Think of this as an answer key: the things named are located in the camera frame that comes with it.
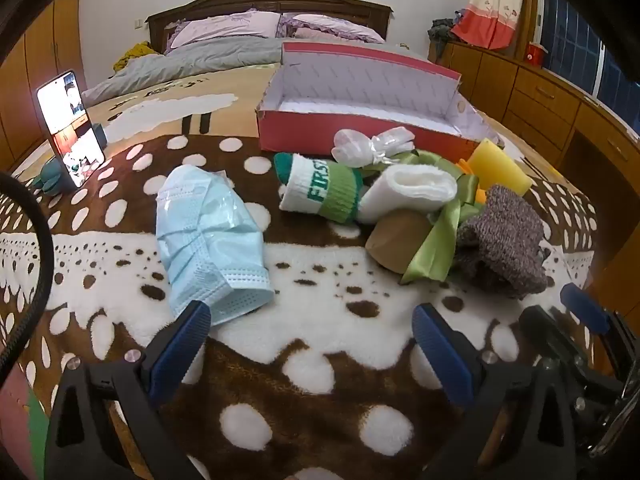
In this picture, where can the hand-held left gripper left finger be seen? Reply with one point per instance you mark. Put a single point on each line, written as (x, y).
(185, 340)

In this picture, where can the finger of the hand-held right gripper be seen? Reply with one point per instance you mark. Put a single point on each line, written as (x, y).
(540, 330)
(582, 306)

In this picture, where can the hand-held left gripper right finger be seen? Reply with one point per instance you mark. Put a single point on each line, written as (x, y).
(440, 345)

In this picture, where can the grey purple knitted sock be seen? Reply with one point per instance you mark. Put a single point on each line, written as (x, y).
(500, 240)

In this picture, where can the blue face mask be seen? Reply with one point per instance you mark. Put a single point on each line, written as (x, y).
(210, 240)

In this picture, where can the yellow sponge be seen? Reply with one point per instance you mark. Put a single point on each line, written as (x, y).
(500, 165)

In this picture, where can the green and white sock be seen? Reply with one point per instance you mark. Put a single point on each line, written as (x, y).
(310, 187)

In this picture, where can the red cardboard box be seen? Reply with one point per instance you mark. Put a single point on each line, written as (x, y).
(310, 130)

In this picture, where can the green satin ribbon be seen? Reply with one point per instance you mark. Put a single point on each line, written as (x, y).
(432, 245)

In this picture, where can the tan cloth piece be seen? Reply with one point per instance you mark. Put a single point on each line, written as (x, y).
(390, 245)

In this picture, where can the brown white spotted blanket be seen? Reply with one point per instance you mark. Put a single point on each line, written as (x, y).
(310, 320)

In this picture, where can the white fluffy sock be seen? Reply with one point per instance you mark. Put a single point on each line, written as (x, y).
(410, 190)

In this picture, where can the pink and green floor mat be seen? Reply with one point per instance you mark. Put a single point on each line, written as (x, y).
(20, 420)

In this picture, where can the wooden dresser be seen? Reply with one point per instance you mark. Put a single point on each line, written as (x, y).
(550, 100)

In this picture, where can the teal phone stand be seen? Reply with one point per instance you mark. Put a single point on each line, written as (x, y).
(52, 177)

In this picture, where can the tan sheep print bedsheet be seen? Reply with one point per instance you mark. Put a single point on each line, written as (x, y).
(165, 105)

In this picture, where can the smartphone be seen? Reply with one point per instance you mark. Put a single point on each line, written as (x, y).
(67, 120)

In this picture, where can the red jar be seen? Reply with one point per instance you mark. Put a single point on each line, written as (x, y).
(535, 55)

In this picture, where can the window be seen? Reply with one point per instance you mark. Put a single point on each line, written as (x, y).
(585, 45)

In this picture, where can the grey quilt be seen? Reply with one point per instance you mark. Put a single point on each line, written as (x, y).
(200, 57)

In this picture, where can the yellow cloth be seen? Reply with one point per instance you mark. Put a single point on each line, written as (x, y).
(135, 55)

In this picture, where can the dark clothes pile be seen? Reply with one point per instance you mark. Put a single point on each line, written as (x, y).
(442, 30)

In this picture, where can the cream and red curtain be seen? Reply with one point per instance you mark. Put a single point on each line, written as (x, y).
(492, 5)

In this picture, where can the lilac pillow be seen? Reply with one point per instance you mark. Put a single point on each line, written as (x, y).
(330, 25)
(225, 27)

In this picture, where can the wooden wardrobe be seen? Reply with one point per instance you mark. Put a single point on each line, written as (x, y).
(45, 50)

